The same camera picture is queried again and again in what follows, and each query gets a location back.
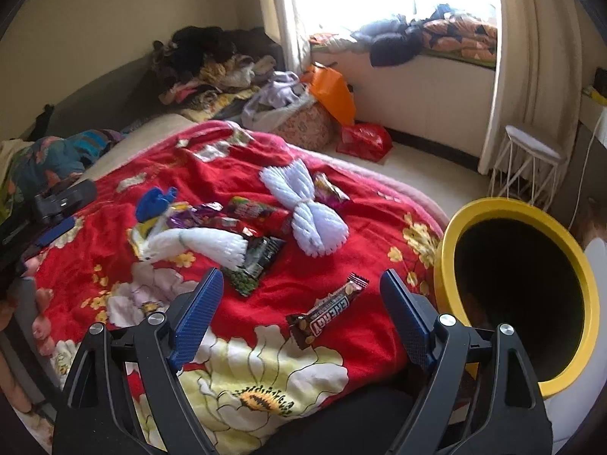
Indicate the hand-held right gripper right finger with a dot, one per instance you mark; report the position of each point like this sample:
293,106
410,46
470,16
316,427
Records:
405,317

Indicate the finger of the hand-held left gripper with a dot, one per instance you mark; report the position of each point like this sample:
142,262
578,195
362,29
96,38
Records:
61,199
54,231

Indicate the red floral blanket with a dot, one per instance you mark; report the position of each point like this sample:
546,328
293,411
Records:
308,256

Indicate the orange patterned quilt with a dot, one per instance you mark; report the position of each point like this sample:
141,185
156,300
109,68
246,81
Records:
460,35

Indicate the red plastic bag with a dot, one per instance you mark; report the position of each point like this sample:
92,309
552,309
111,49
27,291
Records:
365,140

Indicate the crumpled blue cloth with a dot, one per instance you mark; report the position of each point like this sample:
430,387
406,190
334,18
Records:
151,206

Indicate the cream curtain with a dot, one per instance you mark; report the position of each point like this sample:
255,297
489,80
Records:
289,19
531,57

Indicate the colourful snack packet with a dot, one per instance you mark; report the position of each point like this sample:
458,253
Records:
251,206

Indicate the yellow white wrapper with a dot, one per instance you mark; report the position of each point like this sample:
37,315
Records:
142,239

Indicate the red snack wrapper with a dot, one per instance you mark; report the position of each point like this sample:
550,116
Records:
227,225

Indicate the pile of clothes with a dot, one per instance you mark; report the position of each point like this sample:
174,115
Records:
204,57

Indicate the orange bag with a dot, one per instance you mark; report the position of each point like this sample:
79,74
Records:
332,95

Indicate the purple snack wrapper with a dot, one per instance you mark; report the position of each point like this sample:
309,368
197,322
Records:
327,192

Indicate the person's left hand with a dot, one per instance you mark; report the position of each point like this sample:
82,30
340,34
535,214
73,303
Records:
41,329

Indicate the white foam net sleeve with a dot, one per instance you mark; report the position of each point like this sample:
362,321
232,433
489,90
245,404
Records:
213,246
303,189

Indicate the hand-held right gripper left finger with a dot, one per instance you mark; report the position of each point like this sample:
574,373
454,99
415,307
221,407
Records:
201,313

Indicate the beige bed mattress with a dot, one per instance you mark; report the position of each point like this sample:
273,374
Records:
151,135

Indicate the dark clothes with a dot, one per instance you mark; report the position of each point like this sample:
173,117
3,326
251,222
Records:
389,40

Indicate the lavender clothing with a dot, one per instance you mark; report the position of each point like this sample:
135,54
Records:
280,90

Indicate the brown chocolate bar wrapper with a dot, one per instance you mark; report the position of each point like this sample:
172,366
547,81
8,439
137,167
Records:
327,313

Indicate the person's left forearm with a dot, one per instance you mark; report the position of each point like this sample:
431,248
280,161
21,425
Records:
12,379

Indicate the purple foil wrapper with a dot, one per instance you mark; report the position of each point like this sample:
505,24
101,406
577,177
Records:
199,211

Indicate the yellow trash bin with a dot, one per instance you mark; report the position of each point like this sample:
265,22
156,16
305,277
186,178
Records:
445,265

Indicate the green black snack packet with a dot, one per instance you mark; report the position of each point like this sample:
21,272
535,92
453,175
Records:
256,260

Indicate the teal floral blanket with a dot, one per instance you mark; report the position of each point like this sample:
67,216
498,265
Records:
52,156

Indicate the floral patterned box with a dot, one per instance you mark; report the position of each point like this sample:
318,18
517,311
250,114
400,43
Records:
303,128

